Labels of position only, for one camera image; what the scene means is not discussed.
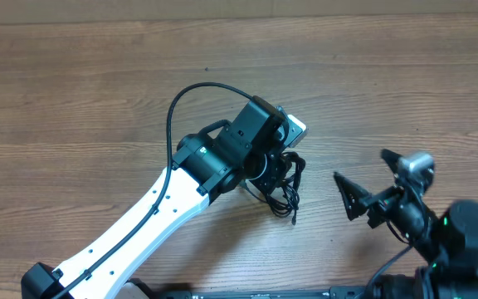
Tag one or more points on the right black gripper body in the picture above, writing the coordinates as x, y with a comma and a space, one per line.
415, 223

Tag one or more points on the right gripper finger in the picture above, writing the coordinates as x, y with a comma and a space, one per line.
391, 159
354, 196

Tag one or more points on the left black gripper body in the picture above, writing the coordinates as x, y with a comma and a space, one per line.
275, 168

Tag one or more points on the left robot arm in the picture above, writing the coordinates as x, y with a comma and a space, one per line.
209, 163

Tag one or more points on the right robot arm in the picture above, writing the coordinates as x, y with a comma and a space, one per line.
440, 259

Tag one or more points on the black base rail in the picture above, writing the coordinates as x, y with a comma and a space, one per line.
341, 292

